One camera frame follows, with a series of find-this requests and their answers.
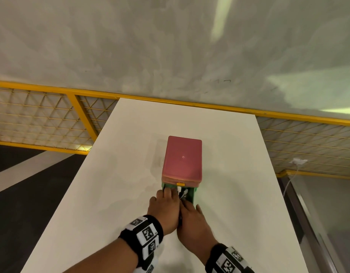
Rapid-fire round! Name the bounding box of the person's left hand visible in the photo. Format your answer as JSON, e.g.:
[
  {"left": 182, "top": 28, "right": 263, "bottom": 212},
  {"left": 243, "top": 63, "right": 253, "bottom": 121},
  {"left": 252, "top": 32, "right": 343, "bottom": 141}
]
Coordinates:
[{"left": 147, "top": 188, "right": 181, "bottom": 236}]

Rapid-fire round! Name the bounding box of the grey metal frame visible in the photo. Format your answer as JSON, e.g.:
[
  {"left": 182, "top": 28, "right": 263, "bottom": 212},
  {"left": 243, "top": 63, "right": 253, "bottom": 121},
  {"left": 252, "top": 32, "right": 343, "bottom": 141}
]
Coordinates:
[{"left": 278, "top": 176, "right": 339, "bottom": 273}]

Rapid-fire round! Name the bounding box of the black wristband with marker tags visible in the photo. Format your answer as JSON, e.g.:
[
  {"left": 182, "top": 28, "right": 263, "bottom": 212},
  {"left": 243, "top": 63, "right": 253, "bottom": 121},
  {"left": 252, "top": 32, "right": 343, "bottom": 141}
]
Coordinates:
[
  {"left": 118, "top": 215, "right": 164, "bottom": 273},
  {"left": 205, "top": 243, "right": 255, "bottom": 273}
]

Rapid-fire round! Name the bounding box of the yellow wire mesh fence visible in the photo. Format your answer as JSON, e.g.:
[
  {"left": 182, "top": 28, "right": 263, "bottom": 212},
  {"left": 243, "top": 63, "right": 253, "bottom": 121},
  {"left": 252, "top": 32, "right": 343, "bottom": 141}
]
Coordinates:
[{"left": 0, "top": 80, "right": 350, "bottom": 180}]

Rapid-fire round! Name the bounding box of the green storage box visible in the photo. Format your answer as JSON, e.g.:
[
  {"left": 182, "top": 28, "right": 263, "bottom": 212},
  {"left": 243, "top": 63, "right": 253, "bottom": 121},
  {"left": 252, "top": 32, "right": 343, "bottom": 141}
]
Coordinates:
[{"left": 161, "top": 181, "right": 199, "bottom": 208}]

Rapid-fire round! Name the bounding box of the person's right hand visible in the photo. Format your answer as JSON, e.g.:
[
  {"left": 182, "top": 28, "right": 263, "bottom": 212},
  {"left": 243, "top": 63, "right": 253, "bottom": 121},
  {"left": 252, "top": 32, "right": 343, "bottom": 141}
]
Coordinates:
[{"left": 177, "top": 198, "right": 218, "bottom": 264}]

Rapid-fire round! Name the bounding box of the red box lid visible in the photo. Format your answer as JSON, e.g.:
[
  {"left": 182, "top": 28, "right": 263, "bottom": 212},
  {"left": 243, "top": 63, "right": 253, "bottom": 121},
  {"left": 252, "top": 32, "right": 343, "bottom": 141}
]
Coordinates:
[{"left": 162, "top": 136, "right": 203, "bottom": 187}]

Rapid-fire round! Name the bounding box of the person's left forearm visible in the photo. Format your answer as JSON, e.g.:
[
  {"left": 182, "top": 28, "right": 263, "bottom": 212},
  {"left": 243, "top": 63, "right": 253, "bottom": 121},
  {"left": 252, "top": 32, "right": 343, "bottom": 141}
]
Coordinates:
[{"left": 62, "top": 238, "right": 139, "bottom": 273}]

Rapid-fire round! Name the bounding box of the white power cord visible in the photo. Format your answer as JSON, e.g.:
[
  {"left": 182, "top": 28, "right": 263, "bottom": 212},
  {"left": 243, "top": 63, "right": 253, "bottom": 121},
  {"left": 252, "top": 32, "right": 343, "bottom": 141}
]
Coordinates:
[{"left": 283, "top": 164, "right": 300, "bottom": 197}]

